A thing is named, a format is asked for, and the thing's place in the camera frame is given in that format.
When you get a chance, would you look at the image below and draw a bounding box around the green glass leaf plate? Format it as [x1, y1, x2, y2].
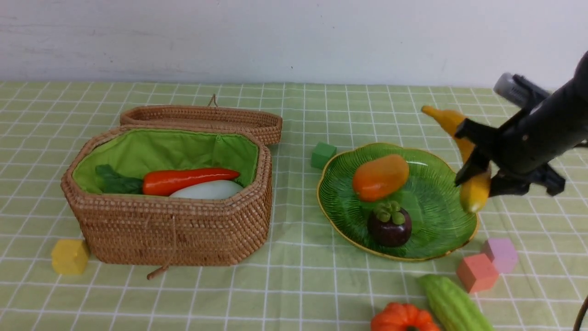
[316, 143, 480, 262]

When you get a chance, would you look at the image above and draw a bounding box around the woven wicker basket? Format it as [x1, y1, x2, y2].
[61, 125, 280, 279]

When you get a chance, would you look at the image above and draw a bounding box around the purple toy mangosteen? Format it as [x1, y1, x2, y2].
[366, 201, 413, 247]

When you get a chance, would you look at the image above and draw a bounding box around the green toy chayote gourd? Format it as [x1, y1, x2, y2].
[418, 274, 494, 331]

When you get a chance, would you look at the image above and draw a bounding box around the red toy carrot with leaves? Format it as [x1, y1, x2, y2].
[95, 164, 241, 196]

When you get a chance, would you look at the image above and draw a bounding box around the yellow foam cube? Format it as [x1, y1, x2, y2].
[51, 239, 90, 275]

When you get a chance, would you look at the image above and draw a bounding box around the orange foam cube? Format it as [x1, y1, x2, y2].
[456, 253, 498, 293]

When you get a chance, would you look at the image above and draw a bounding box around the orange toy mango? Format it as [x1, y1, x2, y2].
[351, 154, 409, 202]

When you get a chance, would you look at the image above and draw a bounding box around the white toy radish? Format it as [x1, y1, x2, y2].
[170, 180, 243, 200]

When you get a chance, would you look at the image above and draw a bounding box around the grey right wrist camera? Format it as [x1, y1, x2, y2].
[493, 73, 551, 109]

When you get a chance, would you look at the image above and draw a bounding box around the pink foam cube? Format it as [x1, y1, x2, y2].
[481, 237, 519, 273]

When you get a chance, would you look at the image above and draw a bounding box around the woven wicker basket lid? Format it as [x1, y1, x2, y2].
[119, 95, 282, 145]

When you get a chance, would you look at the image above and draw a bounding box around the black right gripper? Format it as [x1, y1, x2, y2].
[454, 55, 588, 198]

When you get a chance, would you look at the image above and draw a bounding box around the orange toy pumpkin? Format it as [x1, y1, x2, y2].
[370, 302, 440, 331]

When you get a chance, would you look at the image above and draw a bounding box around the green foam cube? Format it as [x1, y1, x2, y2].
[311, 141, 338, 170]

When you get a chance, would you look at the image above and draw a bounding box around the yellow toy banana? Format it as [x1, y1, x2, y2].
[421, 105, 492, 213]

